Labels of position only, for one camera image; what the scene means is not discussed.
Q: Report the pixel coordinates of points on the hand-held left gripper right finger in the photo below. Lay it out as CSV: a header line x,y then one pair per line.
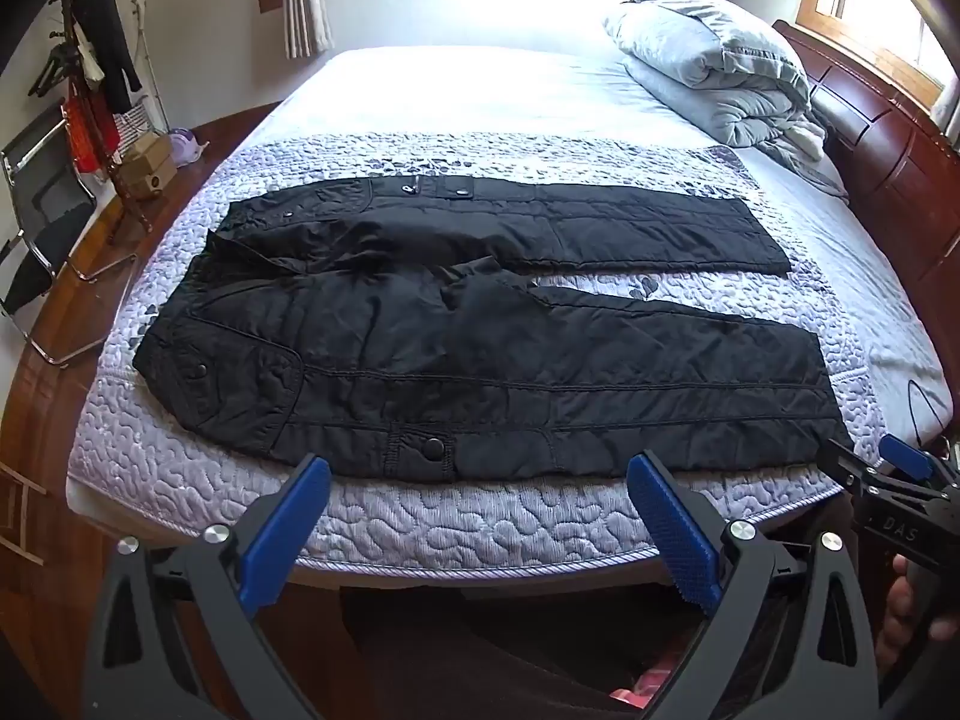
x,y
667,521

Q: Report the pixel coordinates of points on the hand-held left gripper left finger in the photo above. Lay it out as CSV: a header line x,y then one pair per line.
x,y
289,529

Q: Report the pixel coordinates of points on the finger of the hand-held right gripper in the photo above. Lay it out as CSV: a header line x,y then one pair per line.
x,y
844,465
904,457

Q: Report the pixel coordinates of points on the black pants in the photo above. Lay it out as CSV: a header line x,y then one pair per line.
x,y
450,345

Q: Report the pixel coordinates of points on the person's right hand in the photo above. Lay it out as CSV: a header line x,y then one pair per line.
x,y
904,607

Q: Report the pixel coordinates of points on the bed with quilted lilac cover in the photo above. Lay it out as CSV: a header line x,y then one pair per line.
x,y
225,465

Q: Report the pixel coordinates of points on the light grey cloth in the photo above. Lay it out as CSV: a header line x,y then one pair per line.
x,y
806,154

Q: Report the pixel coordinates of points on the wooden headboard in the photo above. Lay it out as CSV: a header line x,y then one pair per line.
x,y
885,142

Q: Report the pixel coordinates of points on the grey striped curtain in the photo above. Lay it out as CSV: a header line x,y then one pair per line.
x,y
946,116

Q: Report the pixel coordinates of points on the cardboard box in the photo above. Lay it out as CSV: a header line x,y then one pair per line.
x,y
146,169

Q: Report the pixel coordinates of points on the small purple object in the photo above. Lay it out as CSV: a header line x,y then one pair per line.
x,y
187,146

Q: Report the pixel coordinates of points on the folded grey duvet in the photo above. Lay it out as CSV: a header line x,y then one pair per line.
x,y
705,52

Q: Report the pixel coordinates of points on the arched wooden framed window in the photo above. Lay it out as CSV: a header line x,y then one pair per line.
x,y
877,0

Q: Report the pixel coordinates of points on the black hanging garment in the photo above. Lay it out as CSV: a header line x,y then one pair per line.
x,y
109,45

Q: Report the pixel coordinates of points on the coat rack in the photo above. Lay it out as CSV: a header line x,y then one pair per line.
x,y
67,52

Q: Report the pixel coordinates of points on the metal frame chair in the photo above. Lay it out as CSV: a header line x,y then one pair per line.
x,y
45,225

